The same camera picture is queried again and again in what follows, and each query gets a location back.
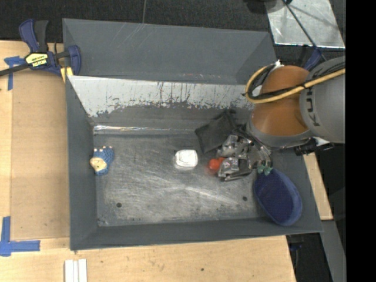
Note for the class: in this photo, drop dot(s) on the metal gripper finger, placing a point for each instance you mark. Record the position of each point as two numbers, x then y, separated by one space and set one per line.
230 167
228 147

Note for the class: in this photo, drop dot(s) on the small red toy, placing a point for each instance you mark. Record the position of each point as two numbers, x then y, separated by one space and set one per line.
216 163

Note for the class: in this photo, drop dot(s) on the dark grey cloth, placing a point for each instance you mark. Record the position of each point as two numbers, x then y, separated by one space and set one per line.
213 134

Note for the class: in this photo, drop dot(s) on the white cup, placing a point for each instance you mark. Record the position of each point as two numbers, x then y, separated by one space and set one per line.
186 159

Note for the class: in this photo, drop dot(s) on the blue oval bowl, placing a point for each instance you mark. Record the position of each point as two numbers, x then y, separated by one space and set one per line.
277 198

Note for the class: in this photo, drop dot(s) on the grey metal bin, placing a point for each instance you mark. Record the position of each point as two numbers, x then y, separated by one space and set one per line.
164 198

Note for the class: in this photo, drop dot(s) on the blue and tan toy paw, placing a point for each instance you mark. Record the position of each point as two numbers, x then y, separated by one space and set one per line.
102 161

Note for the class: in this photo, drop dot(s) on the black cylinder on white bracket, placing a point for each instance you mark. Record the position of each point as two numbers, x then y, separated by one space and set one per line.
308 148

